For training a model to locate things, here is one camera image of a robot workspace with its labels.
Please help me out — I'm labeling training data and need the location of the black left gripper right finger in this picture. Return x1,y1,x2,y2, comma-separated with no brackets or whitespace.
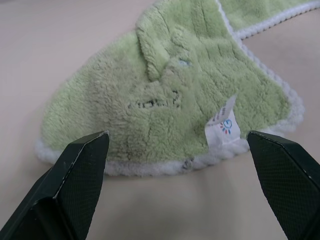
246,129,320,240

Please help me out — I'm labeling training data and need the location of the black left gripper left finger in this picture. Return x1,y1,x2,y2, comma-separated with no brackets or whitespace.
0,130,111,240

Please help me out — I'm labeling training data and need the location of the green towel with white trim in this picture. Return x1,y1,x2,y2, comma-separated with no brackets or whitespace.
34,0,320,178

